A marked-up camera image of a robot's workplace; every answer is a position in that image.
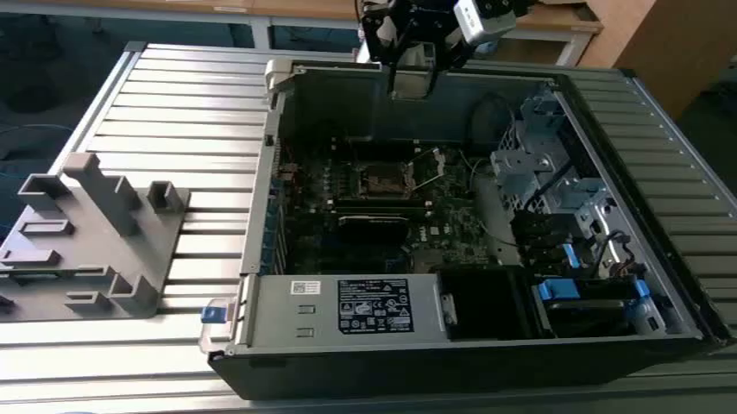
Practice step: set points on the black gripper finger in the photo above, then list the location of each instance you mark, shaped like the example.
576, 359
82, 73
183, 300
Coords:
437, 64
395, 77

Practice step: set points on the silver CPU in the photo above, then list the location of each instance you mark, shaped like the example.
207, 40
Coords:
413, 84

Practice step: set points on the metal locking lever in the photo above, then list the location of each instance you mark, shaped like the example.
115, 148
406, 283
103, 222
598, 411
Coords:
429, 181

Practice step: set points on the CPU socket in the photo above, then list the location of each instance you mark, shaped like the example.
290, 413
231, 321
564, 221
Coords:
379, 181

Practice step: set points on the black RAM slot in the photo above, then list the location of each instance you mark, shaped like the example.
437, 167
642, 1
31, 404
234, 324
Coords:
377, 201
379, 210

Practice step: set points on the wooden desk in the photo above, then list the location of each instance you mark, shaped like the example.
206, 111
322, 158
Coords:
546, 23
172, 3

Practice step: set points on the metal disk bay cage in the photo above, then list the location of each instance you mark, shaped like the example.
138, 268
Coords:
518, 164

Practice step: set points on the green motherboard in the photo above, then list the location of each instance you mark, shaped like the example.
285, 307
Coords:
454, 215

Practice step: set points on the black graphics card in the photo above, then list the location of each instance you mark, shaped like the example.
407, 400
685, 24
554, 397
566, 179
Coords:
371, 230

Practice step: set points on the wooden cabinet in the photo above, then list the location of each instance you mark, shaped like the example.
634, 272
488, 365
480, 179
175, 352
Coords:
662, 43

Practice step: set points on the bronze chipset heatsink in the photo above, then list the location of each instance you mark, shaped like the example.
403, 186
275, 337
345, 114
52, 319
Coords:
427, 261

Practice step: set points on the blue disk carrier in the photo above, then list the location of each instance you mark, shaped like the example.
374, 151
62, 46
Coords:
556, 289
640, 289
566, 254

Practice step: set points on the silver power supply unit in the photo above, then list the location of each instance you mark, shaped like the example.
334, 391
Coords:
277, 310

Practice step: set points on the grey parts rack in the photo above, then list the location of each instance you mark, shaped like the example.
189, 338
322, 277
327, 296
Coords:
103, 241

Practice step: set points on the blue case latch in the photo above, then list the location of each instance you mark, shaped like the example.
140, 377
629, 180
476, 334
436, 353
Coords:
211, 314

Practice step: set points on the black hard disk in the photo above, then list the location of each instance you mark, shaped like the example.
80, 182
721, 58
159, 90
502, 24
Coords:
581, 317

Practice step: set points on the black office chair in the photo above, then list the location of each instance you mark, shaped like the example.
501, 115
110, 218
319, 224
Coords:
26, 52

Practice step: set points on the black open PC case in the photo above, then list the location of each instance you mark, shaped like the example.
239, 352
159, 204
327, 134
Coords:
461, 371

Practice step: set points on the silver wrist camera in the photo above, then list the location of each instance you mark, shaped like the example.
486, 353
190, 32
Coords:
481, 19

